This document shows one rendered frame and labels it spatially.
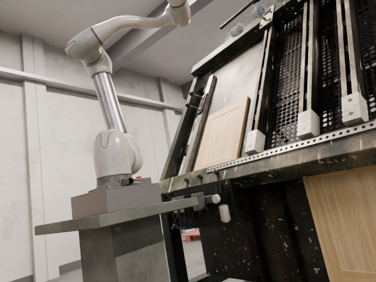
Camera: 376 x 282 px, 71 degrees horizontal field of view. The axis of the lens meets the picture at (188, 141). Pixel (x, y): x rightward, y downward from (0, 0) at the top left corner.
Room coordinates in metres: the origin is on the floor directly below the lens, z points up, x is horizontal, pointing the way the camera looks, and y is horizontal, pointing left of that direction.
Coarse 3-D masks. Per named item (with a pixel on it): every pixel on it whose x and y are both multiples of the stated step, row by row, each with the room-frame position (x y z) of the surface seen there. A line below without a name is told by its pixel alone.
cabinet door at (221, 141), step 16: (224, 112) 1.73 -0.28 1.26; (240, 112) 1.59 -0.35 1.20; (208, 128) 1.81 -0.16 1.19; (224, 128) 1.66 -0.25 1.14; (240, 128) 1.53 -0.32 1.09; (208, 144) 1.73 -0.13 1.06; (224, 144) 1.59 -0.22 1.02; (240, 144) 1.48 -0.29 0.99; (208, 160) 1.65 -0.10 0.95; (224, 160) 1.52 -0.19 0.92
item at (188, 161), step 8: (208, 88) 2.03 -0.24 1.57; (208, 96) 2.00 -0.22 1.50; (208, 104) 1.99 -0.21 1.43; (200, 120) 1.91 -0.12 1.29; (200, 128) 1.90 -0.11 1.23; (192, 136) 1.89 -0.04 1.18; (192, 144) 1.84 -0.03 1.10; (192, 152) 1.83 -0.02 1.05; (192, 160) 1.82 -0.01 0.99; (184, 168) 1.79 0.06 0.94
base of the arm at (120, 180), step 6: (126, 174) 1.14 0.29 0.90; (96, 180) 1.15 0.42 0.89; (102, 180) 1.11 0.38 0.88; (108, 180) 1.10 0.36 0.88; (114, 180) 1.11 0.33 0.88; (120, 180) 1.11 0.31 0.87; (126, 180) 1.09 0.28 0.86; (132, 180) 1.11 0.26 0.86; (102, 186) 1.09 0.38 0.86; (108, 186) 1.06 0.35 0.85; (114, 186) 1.08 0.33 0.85
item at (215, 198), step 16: (176, 192) 1.72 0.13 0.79; (192, 192) 1.60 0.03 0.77; (208, 192) 1.50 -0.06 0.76; (224, 192) 1.35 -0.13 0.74; (192, 208) 1.48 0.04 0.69; (208, 208) 1.52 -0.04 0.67; (224, 208) 1.35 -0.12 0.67; (176, 224) 1.59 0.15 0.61; (192, 224) 1.64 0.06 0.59; (208, 224) 1.54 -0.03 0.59; (224, 224) 1.44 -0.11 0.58
